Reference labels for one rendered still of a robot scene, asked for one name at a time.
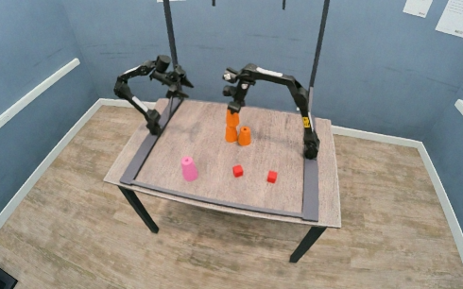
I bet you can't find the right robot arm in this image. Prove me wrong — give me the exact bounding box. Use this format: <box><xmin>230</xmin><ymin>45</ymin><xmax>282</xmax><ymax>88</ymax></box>
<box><xmin>113</xmin><ymin>55</ymin><xmax>183</xmax><ymax>136</ymax></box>

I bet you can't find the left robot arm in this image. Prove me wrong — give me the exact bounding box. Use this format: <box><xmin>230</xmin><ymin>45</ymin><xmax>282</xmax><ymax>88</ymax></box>
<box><xmin>222</xmin><ymin>63</ymin><xmax>320</xmax><ymax>161</ymax></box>

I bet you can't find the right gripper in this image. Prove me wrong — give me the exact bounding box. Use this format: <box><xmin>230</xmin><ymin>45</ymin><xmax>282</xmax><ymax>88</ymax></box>
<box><xmin>161</xmin><ymin>70</ymin><xmax>194</xmax><ymax>99</ymax></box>

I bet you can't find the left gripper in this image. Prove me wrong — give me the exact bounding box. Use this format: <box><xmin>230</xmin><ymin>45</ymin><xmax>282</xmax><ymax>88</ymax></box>
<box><xmin>227</xmin><ymin>87</ymin><xmax>248</xmax><ymax>115</ymax></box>

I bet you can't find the orange cup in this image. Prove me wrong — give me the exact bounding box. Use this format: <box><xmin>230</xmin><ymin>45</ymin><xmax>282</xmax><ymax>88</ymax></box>
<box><xmin>225</xmin><ymin>125</ymin><xmax>238</xmax><ymax>143</ymax></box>
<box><xmin>238</xmin><ymin>127</ymin><xmax>251</xmax><ymax>145</ymax></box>
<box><xmin>227</xmin><ymin>110</ymin><xmax>240</xmax><ymax>127</ymax></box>

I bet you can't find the red cube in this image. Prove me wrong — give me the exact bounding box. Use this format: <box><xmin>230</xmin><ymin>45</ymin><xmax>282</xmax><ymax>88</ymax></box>
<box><xmin>267</xmin><ymin>171</ymin><xmax>278</xmax><ymax>183</ymax></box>
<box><xmin>232</xmin><ymin>165</ymin><xmax>243</xmax><ymax>178</ymax></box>

